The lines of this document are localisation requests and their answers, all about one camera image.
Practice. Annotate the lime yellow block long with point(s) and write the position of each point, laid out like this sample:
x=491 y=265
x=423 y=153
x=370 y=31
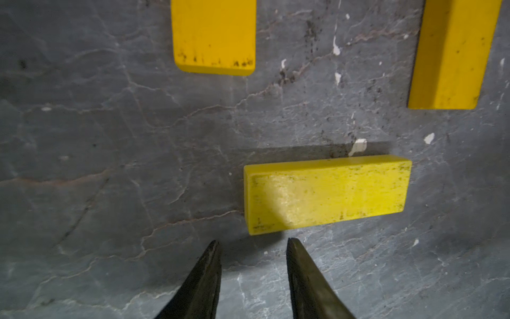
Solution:
x=292 y=195

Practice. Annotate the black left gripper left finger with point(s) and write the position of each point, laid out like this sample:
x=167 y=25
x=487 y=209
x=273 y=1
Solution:
x=198 y=296

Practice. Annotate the lime yellow block short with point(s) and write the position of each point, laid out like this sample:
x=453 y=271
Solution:
x=453 y=49

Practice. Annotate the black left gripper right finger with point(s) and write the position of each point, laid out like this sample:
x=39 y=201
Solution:
x=311 y=295

